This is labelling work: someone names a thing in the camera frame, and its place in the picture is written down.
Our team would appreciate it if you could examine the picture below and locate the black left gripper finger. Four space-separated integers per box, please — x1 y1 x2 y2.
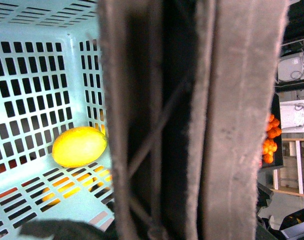
18 219 114 240

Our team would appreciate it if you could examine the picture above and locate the yellow lemon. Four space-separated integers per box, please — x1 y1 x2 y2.
52 126 107 168

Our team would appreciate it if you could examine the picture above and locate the light blue plastic basket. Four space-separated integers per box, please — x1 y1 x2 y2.
0 0 114 240

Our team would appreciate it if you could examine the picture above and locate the brown basket handle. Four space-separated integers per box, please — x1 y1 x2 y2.
97 0 289 240

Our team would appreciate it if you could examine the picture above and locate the pile of oranges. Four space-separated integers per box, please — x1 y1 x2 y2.
262 114 282 164

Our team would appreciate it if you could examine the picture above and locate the white appliance box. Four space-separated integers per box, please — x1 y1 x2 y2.
280 99 304 133

